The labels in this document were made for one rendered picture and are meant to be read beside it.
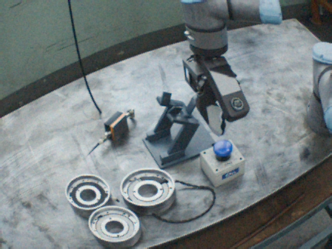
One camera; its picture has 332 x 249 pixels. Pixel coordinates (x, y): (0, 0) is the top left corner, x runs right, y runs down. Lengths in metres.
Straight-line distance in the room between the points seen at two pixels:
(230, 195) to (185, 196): 0.09
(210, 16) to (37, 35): 1.82
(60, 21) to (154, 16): 0.56
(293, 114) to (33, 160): 0.65
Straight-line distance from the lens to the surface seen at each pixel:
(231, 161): 1.14
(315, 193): 1.46
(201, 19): 0.93
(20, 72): 2.75
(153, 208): 1.10
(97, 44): 2.83
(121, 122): 1.28
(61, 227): 1.13
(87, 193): 1.17
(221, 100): 0.97
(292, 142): 1.24
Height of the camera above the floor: 1.66
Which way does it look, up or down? 41 degrees down
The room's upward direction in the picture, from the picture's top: 8 degrees counter-clockwise
